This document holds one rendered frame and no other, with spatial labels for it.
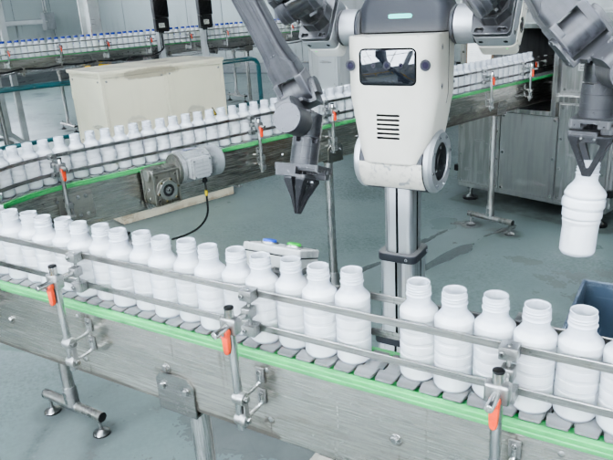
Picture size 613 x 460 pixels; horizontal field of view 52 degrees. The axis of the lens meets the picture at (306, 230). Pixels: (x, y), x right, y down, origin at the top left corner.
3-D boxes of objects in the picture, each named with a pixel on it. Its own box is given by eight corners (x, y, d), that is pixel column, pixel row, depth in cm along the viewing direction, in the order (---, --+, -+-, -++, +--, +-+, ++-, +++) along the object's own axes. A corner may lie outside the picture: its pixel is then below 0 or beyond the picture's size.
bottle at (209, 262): (230, 315, 128) (221, 238, 122) (233, 329, 122) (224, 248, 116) (200, 319, 126) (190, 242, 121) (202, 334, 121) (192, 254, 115)
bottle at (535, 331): (501, 397, 97) (506, 298, 91) (535, 389, 98) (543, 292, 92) (524, 420, 91) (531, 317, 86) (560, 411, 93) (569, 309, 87)
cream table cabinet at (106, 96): (200, 182, 613) (184, 55, 573) (237, 193, 568) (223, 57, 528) (90, 210, 546) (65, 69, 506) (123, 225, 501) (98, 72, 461)
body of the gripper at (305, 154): (316, 174, 124) (320, 137, 124) (273, 171, 129) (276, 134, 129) (331, 177, 130) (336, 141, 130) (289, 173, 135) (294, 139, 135)
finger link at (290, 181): (308, 215, 125) (315, 168, 124) (278, 212, 128) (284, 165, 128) (325, 216, 131) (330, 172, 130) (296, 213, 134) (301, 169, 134)
